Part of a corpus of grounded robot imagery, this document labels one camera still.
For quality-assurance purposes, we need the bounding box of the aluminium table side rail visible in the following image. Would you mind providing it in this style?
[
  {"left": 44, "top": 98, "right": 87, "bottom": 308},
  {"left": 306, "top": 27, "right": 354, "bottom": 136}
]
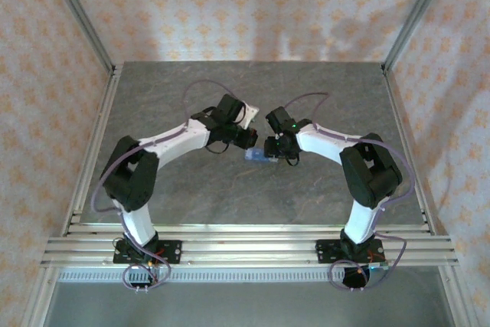
[
  {"left": 26, "top": 64, "right": 124, "bottom": 327},
  {"left": 382, "top": 68, "right": 475, "bottom": 327}
]

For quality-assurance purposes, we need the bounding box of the aluminium frame post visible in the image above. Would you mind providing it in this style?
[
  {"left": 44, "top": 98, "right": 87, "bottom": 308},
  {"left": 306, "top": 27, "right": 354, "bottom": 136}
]
[
  {"left": 41, "top": 0, "right": 117, "bottom": 75},
  {"left": 381, "top": 0, "right": 456, "bottom": 75}
]

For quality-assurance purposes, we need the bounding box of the small circuit board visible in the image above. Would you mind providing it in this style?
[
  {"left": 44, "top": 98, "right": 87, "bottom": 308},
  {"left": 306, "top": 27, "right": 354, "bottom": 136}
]
[{"left": 365, "top": 260, "right": 390, "bottom": 273}]

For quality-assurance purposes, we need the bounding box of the grey slotted cable duct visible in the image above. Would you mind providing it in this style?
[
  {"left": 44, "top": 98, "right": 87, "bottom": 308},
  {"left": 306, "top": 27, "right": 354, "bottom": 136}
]
[{"left": 57, "top": 268, "right": 445, "bottom": 283}]

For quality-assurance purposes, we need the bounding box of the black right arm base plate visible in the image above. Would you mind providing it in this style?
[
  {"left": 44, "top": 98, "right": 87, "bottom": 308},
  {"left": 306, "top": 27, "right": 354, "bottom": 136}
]
[{"left": 315, "top": 238, "right": 385, "bottom": 265}]

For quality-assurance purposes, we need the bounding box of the grey metal panel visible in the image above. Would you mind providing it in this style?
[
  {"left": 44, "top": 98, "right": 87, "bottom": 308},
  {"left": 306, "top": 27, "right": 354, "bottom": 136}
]
[{"left": 41, "top": 280, "right": 456, "bottom": 327}]

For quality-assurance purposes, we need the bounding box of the blue pill organizer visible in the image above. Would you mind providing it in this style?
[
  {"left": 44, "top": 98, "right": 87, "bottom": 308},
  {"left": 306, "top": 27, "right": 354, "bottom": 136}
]
[{"left": 243, "top": 146, "right": 269, "bottom": 163}]

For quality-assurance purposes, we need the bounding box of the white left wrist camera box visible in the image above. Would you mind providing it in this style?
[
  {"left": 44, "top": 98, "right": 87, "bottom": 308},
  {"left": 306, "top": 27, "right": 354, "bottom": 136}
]
[{"left": 239, "top": 100, "right": 260, "bottom": 129}]

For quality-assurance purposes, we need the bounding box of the long aluminium mounting rail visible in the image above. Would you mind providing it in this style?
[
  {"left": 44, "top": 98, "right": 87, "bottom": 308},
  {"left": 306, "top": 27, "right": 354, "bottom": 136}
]
[{"left": 40, "top": 223, "right": 459, "bottom": 269}]

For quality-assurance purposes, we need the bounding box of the orange patterned white cloth backdrop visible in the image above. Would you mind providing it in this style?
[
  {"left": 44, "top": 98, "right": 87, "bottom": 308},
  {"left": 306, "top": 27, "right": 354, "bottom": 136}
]
[{"left": 0, "top": 0, "right": 490, "bottom": 327}]

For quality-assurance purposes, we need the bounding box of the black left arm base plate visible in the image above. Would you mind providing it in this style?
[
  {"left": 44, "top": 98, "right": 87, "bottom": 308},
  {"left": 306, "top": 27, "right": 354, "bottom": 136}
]
[{"left": 113, "top": 240, "right": 183, "bottom": 266}]

